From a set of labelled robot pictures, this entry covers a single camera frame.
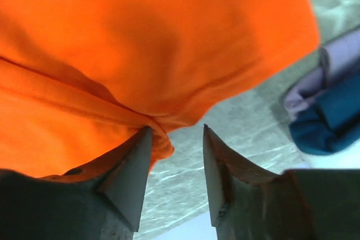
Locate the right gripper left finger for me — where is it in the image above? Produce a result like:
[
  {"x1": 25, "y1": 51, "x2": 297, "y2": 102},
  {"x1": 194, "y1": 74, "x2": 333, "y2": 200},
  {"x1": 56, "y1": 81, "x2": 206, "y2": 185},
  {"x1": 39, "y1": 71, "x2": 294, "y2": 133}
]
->
[{"x1": 1, "y1": 127, "x2": 152, "y2": 239}]

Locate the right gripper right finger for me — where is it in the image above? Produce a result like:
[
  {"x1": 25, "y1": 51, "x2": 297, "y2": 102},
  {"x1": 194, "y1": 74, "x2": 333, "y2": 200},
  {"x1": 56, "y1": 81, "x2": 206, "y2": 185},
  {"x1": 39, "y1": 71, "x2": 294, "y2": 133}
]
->
[{"x1": 203, "y1": 126, "x2": 359, "y2": 240}]

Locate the orange t shirt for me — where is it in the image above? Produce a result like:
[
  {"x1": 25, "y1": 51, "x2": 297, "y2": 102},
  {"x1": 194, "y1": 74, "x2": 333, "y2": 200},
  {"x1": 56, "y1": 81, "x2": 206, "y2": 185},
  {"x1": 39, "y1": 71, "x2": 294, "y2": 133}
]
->
[{"x1": 1, "y1": 0, "x2": 320, "y2": 177}]

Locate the folded blue printed t shirt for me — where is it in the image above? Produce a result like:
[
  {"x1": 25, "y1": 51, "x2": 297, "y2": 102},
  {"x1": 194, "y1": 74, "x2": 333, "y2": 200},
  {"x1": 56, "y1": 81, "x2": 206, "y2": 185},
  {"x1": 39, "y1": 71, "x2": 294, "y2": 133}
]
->
[{"x1": 283, "y1": 28, "x2": 359, "y2": 156}]

